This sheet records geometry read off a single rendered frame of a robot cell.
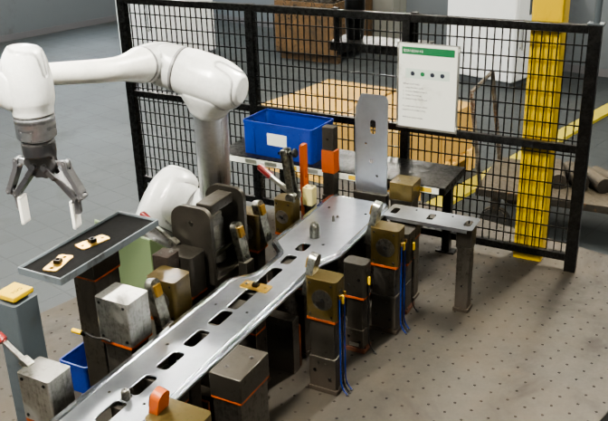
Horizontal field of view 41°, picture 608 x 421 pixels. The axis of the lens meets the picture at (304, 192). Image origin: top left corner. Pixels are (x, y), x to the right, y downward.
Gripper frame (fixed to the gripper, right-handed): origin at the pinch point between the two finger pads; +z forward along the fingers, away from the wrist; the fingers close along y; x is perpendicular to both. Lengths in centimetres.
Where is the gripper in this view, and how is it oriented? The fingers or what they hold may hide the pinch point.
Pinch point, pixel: (51, 220)
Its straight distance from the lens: 198.7
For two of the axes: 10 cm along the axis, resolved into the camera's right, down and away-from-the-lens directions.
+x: 2.5, -3.8, 8.9
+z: 0.3, 9.2, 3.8
